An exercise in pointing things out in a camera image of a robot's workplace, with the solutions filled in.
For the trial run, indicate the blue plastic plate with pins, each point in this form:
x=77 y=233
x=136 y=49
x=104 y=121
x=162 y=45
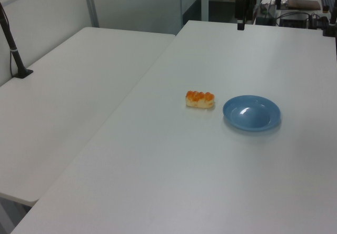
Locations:
x=251 y=113

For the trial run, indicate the brown cardboard box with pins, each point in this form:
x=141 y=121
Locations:
x=302 y=4

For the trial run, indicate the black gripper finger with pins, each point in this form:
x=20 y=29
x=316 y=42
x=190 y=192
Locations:
x=240 y=25

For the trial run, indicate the orange glazed bread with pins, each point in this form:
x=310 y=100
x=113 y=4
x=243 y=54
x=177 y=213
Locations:
x=200 y=99

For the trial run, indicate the black clamped camera stand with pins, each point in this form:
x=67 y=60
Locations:
x=332 y=8

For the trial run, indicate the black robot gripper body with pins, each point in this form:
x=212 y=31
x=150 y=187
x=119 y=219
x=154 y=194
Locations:
x=239 y=8

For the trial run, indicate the black camera stand with base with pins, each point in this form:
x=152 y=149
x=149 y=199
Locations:
x=11 y=50

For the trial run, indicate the black electronics box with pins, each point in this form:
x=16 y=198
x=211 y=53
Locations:
x=292 y=22

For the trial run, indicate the white shelf frame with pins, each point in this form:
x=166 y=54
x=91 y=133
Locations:
x=204 y=0

